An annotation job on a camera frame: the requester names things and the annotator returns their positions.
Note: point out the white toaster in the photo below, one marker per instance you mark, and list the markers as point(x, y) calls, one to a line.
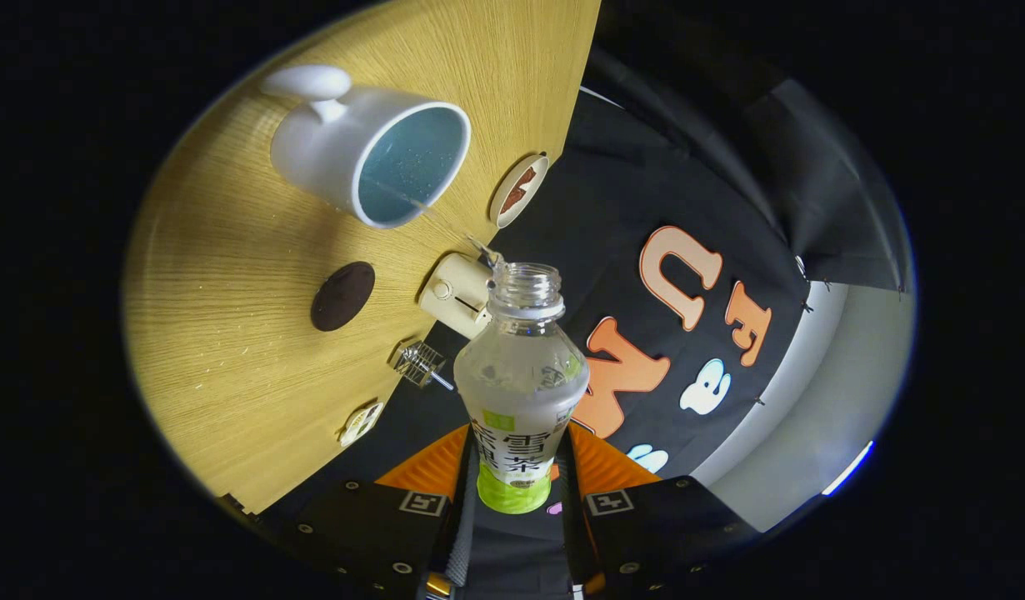
point(454, 296)

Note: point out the white divided dish with beans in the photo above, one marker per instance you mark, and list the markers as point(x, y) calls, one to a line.
point(361, 424)

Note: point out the brown meat piece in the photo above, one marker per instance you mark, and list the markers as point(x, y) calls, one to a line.
point(526, 178)
point(512, 201)

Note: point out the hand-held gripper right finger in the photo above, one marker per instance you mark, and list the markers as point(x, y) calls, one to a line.
point(671, 525)

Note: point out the wooden table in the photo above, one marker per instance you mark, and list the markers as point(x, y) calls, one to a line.
point(229, 375)

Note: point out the dark round coaster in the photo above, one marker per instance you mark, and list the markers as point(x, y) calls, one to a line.
point(342, 296)

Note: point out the white round plate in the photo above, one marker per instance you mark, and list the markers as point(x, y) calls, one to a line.
point(500, 212)

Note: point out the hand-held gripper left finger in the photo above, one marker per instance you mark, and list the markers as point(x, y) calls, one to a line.
point(371, 525)

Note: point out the toast slice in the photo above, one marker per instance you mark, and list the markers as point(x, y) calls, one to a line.
point(492, 255)
point(477, 247)

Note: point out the clear juice bottle green base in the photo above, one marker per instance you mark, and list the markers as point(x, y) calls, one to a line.
point(521, 392)

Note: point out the white straw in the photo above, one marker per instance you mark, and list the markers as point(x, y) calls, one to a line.
point(442, 382)

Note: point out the white cup blue inside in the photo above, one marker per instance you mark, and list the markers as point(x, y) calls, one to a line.
point(329, 150)

